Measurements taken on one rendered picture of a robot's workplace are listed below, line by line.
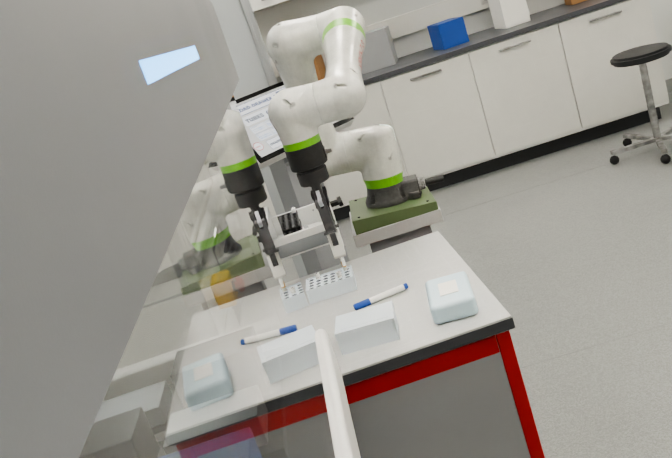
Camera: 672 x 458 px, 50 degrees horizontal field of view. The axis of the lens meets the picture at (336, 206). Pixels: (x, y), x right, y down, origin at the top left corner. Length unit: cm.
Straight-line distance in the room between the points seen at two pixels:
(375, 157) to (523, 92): 297
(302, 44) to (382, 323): 90
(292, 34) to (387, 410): 107
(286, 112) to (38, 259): 153
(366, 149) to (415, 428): 98
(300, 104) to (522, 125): 358
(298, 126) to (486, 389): 71
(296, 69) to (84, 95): 186
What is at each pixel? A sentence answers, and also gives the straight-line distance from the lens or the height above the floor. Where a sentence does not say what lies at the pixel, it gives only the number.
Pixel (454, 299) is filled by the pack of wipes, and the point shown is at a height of 80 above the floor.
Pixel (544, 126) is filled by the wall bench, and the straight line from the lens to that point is 520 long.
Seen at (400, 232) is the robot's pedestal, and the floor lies 73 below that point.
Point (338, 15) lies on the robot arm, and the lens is 204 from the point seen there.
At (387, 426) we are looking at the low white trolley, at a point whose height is 61.
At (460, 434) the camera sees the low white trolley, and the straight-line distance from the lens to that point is 159.
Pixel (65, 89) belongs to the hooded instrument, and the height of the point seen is 143.
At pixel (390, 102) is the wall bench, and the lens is 496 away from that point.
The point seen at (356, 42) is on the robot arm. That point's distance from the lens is 191.
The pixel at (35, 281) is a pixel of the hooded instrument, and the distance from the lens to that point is 17.
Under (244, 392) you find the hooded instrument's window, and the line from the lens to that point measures 44.
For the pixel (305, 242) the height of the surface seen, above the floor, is 86.
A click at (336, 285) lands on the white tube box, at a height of 79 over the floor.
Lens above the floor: 143
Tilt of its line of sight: 15 degrees down
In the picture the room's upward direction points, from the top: 18 degrees counter-clockwise
